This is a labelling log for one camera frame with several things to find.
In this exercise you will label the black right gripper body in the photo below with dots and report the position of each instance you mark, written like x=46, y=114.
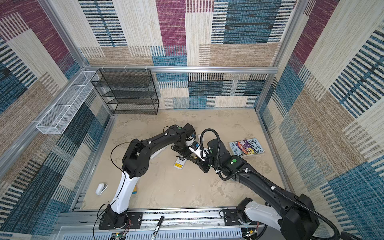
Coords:
x=205, y=165

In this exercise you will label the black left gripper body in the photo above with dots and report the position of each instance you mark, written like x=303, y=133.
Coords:
x=183, y=150

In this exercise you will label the red white remote control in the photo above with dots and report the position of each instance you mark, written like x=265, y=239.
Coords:
x=180, y=163

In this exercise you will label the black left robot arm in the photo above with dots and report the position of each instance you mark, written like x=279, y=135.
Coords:
x=136, y=161

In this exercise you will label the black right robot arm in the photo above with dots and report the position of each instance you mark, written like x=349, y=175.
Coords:
x=294, y=216

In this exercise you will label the colourful magazine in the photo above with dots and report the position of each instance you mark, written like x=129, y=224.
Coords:
x=245, y=148

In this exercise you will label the yellow toy shovel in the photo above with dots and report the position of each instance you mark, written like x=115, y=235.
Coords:
x=135, y=190

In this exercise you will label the black marker pen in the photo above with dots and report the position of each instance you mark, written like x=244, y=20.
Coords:
x=157, y=228

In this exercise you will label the white stapler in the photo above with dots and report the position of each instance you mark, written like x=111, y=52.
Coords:
x=101, y=188

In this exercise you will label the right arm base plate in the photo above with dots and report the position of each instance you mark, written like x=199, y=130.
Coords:
x=231, y=218

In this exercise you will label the black wire shelf rack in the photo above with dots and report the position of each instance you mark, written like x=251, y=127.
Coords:
x=129, y=91

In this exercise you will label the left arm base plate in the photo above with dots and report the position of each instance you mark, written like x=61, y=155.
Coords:
x=129, y=220

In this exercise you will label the white mesh wall basket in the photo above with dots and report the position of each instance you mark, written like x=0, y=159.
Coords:
x=59, y=116

